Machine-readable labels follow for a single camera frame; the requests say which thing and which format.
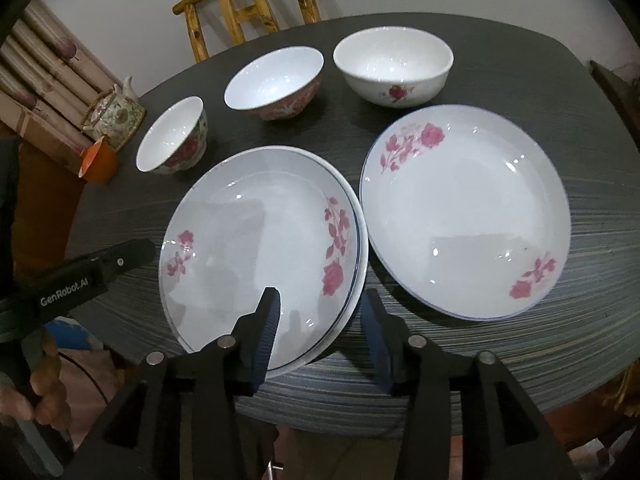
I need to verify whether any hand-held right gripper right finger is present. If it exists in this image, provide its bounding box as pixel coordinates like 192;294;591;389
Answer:
360;288;581;480

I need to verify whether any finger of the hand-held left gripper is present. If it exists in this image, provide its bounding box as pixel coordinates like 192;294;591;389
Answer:
95;238;157;282

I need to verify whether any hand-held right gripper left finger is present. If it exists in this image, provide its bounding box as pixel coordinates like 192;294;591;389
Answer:
70;287;282;480

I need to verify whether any small white bowl floral outside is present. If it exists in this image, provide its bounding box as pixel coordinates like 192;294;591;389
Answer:
136;96;208;176

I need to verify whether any white bowl pink patterned outside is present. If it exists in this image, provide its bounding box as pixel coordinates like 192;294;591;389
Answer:
223;46;325;122

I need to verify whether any person's left hand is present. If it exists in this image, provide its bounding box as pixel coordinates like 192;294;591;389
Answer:
0;327;76;432

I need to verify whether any orange plastic cup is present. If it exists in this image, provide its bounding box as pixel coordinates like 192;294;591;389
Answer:
77;135;121;184

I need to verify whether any floral ceramic teapot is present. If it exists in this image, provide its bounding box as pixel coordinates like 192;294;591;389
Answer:
80;76;147;153

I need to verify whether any beige flower-print curtain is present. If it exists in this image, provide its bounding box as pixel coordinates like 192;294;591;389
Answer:
0;0;121;171

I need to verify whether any bamboo chair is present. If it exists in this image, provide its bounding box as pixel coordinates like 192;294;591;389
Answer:
172;0;321;63

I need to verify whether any dark wooden cabinet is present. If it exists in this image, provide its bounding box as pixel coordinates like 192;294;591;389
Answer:
587;60;640;131

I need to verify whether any black cable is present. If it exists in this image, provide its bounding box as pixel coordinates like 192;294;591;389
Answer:
55;350;113;411

